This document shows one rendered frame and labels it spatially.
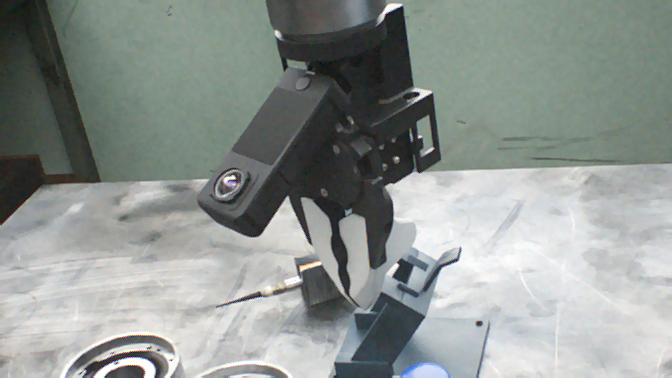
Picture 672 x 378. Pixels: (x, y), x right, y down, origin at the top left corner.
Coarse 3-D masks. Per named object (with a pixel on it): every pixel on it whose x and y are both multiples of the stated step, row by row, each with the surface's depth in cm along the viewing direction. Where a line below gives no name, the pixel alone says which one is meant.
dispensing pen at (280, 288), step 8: (304, 256) 100; (312, 256) 100; (296, 264) 100; (304, 264) 99; (288, 280) 100; (296, 280) 100; (264, 288) 99; (272, 288) 99; (280, 288) 99; (288, 288) 99; (296, 288) 100; (248, 296) 99; (256, 296) 99; (264, 296) 99; (304, 296) 101; (224, 304) 99
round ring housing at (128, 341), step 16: (112, 336) 93; (128, 336) 93; (144, 336) 93; (160, 336) 92; (80, 352) 92; (96, 352) 93; (160, 352) 92; (176, 352) 90; (80, 368) 92; (112, 368) 91; (128, 368) 91; (144, 368) 90; (176, 368) 88
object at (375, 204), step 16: (368, 176) 66; (368, 192) 66; (384, 192) 67; (352, 208) 68; (368, 208) 67; (384, 208) 66; (368, 224) 67; (384, 224) 67; (368, 240) 68; (384, 240) 68; (384, 256) 70
